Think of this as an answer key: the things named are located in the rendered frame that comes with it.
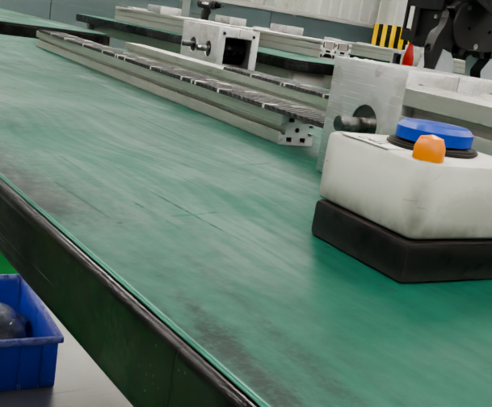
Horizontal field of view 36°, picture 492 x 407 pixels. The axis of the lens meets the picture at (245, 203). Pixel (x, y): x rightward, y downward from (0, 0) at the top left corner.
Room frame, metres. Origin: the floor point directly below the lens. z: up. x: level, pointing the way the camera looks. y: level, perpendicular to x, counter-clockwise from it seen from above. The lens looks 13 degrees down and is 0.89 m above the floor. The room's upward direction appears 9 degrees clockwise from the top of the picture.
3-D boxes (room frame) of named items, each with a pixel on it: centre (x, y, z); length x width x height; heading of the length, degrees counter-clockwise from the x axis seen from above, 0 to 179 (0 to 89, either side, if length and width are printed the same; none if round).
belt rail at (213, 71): (1.25, 0.05, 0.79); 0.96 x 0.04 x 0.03; 31
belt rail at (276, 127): (1.15, 0.21, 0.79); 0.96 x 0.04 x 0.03; 31
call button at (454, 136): (0.40, -0.09, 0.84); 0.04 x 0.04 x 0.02
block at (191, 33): (1.68, 0.14, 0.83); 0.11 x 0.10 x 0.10; 123
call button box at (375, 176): (0.40, -0.10, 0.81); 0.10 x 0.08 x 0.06; 121
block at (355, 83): (0.60, -0.11, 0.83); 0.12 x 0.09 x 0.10; 121
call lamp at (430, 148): (0.36, -0.08, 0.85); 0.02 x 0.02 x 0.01
